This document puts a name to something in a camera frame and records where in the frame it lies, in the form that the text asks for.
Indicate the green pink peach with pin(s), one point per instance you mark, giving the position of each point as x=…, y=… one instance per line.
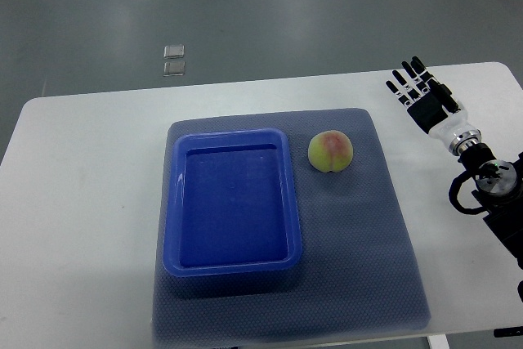
x=330, y=151

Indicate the upper metal floor plate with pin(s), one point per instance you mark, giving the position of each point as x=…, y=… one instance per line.
x=174, y=51

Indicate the black bracket under table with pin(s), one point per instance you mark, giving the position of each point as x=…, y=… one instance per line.
x=508, y=332

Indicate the metal floor plate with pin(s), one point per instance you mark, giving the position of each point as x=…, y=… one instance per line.
x=174, y=51
x=174, y=68

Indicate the white table leg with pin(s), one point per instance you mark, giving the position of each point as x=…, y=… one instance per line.
x=438, y=341

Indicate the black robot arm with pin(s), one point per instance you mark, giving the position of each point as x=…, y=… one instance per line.
x=498, y=192

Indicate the blue grey textured mat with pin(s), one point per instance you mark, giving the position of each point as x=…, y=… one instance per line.
x=357, y=274

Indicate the blue plastic tray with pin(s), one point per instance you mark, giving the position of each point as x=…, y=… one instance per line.
x=232, y=206

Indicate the lower metal floor plate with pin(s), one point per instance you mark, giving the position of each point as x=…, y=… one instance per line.
x=174, y=68

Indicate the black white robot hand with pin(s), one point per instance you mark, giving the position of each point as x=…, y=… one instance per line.
x=430, y=104

